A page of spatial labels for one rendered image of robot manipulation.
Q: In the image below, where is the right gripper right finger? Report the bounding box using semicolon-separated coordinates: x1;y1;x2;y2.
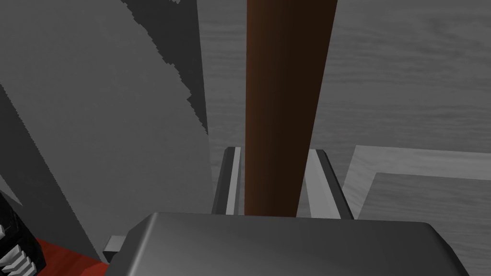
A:
304;149;355;220

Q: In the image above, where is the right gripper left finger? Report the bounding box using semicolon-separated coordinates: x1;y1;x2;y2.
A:
211;146;243;216

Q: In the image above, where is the brown bar handle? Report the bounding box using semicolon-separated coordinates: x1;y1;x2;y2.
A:
244;0;339;219

